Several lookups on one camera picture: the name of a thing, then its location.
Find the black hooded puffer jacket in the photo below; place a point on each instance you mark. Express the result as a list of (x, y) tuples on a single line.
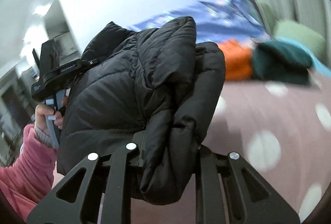
[(144, 79)]

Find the dark green folded garment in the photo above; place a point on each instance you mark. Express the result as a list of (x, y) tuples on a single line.
[(279, 61)]

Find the person's left forearm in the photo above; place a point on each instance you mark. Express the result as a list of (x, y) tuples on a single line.
[(25, 169)]

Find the orange puffer jacket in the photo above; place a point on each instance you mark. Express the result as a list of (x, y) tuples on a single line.
[(238, 61)]

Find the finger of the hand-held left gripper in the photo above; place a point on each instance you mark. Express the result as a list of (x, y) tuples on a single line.
[(90, 62)]

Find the person's left hand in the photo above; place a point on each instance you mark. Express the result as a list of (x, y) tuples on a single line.
[(41, 118)]

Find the blue tree-print sheet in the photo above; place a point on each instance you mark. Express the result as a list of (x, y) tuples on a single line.
[(227, 22)]

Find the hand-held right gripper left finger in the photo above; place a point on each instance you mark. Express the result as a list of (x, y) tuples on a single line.
[(124, 162)]

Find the green pillow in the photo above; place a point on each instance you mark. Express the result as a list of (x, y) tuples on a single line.
[(300, 35)]

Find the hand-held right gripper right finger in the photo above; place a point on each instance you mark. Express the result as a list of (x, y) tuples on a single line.
[(206, 169)]

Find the light blue sheet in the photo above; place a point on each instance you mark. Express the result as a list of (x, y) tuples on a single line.
[(320, 66)]

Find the pink polka dot blanket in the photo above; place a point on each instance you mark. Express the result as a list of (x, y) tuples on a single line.
[(258, 110)]

